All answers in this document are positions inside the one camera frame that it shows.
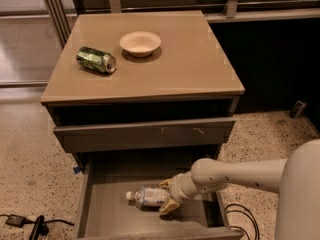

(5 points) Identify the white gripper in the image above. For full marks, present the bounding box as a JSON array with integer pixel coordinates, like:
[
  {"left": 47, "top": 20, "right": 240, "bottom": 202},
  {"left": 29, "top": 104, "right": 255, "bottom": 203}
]
[{"left": 159, "top": 171, "right": 200, "bottom": 213}]

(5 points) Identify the blue label plastic bottle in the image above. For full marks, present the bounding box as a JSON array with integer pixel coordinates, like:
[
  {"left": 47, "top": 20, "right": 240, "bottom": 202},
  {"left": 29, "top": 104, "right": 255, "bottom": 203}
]
[{"left": 126, "top": 187, "right": 169, "bottom": 207}]

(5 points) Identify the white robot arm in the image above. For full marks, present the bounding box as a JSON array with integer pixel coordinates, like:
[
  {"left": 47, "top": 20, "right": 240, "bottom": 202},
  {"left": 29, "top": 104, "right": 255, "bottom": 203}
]
[{"left": 160, "top": 139, "right": 320, "bottom": 240}]

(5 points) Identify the open grey lower drawer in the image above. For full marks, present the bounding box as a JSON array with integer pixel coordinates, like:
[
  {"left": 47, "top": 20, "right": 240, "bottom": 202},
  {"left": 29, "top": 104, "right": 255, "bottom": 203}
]
[{"left": 73, "top": 149, "right": 245, "bottom": 240}]

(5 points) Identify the closed grey upper drawer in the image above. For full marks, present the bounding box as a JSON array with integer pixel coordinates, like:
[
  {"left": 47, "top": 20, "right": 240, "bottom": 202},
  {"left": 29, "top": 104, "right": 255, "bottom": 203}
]
[{"left": 54, "top": 118, "right": 235, "bottom": 153}]

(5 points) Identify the grey wooden drawer cabinet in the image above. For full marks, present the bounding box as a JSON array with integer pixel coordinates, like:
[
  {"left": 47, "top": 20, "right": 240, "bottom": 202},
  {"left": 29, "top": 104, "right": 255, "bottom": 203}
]
[{"left": 40, "top": 10, "right": 246, "bottom": 240}]

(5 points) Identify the blue tape piece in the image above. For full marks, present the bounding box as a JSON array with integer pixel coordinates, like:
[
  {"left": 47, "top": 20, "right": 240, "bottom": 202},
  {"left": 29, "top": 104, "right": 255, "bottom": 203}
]
[{"left": 73, "top": 166, "right": 81, "bottom": 174}]

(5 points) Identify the green crushed soda can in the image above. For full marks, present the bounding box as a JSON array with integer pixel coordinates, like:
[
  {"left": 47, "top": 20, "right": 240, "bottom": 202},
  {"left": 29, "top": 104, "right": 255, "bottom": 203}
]
[{"left": 76, "top": 46, "right": 116, "bottom": 74}]

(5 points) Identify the white paper bowl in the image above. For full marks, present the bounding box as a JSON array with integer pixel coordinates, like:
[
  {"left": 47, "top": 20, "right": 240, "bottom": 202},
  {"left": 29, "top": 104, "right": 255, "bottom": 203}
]
[{"left": 119, "top": 31, "right": 161, "bottom": 58}]

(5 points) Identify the black power adapter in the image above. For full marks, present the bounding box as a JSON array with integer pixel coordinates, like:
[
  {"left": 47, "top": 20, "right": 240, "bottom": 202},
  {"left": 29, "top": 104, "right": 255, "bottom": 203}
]
[{"left": 6, "top": 214, "right": 25, "bottom": 228}]

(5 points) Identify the small dark floor device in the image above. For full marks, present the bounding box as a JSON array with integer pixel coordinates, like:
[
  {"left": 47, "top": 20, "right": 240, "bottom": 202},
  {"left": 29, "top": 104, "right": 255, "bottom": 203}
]
[{"left": 289, "top": 100, "right": 306, "bottom": 119}]

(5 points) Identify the black looped cable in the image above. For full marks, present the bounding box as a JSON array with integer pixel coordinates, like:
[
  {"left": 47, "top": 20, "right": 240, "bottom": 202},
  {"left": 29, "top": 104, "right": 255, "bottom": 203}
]
[{"left": 224, "top": 203, "right": 260, "bottom": 240}]

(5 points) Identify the black cable on floor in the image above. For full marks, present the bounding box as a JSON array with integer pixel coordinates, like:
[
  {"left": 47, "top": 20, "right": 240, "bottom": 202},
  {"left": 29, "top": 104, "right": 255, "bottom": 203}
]
[{"left": 0, "top": 213, "right": 75, "bottom": 240}]

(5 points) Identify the metal railing frame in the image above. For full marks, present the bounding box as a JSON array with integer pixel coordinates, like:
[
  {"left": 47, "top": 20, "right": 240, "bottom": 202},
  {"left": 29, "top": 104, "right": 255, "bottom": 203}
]
[{"left": 44, "top": 0, "right": 320, "bottom": 45}]

